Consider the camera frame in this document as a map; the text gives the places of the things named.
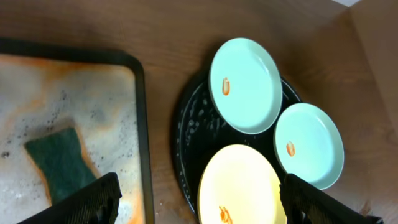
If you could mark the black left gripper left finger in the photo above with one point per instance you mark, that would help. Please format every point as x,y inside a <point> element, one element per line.
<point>97,203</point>

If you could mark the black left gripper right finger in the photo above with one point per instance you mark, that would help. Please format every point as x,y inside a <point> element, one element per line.
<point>304,203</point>

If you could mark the green and yellow sponge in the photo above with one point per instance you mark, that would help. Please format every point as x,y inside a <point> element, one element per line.
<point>58,156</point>

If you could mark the mint green plate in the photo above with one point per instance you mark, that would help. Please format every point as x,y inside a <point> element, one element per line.
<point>245,86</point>
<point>308,144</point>

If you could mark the rectangular soapy baking tray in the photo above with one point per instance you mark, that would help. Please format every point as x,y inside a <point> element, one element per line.
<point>100,94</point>

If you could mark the round black tray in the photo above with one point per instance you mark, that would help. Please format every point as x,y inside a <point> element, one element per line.
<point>198,132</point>

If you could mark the pale yellow plate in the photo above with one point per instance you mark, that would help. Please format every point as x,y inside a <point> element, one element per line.
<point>239,185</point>

